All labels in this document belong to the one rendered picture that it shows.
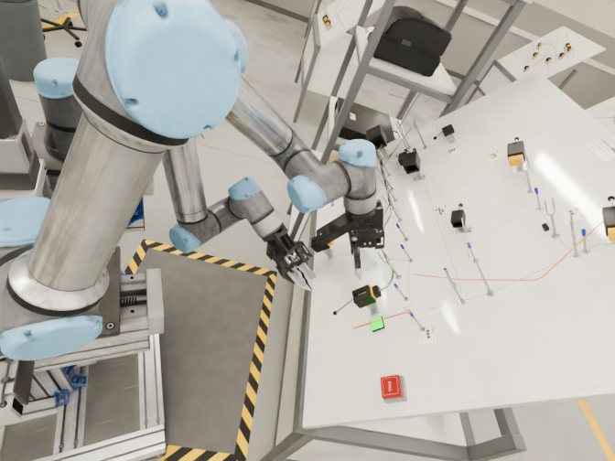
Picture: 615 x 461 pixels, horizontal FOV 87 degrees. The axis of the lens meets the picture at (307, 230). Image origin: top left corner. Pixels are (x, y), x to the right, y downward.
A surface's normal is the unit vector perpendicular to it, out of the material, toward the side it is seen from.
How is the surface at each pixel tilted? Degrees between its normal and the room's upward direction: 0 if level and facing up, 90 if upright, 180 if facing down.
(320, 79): 90
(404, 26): 90
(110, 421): 0
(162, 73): 83
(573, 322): 51
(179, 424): 0
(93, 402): 0
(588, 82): 90
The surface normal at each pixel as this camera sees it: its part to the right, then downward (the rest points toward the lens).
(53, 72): 0.23, -0.59
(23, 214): 0.23, -0.75
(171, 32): 0.60, 0.63
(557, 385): -0.55, -0.62
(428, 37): -0.04, 0.71
